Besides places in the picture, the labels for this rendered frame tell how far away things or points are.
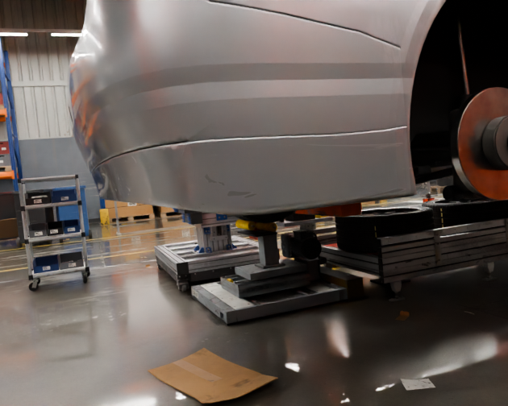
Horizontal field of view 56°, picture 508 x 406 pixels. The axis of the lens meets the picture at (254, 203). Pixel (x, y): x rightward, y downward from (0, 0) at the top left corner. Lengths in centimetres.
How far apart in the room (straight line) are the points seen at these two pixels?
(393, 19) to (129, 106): 62
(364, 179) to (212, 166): 34
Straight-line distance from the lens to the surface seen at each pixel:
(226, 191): 97
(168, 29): 101
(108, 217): 1236
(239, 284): 302
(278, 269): 308
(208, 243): 406
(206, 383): 207
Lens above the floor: 82
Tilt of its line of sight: 3 degrees down
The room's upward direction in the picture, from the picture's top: 5 degrees counter-clockwise
